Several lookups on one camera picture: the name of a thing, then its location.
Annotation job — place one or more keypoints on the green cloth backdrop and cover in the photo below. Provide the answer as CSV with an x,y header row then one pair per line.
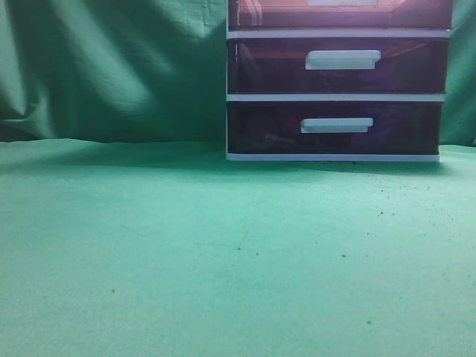
x,y
126,232

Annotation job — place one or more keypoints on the translucent purple drawer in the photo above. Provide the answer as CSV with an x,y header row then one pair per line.
x,y
352,128
338,66
267,15

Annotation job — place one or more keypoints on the white plastic drawer cabinet frame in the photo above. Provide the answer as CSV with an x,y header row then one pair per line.
x,y
331,33

